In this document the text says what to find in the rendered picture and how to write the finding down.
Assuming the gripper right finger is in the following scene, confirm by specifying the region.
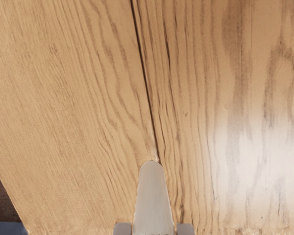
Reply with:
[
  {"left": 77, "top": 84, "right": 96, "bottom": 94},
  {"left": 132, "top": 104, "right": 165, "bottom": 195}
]
[{"left": 176, "top": 222, "right": 196, "bottom": 235}]

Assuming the silver rounded metal piece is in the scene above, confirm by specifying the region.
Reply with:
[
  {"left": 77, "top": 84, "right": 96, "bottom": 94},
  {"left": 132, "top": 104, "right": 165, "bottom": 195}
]
[{"left": 133, "top": 160, "right": 175, "bottom": 235}]

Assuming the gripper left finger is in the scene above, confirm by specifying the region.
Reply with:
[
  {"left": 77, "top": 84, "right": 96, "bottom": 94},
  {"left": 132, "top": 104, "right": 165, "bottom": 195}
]
[{"left": 112, "top": 222, "right": 133, "bottom": 235}]

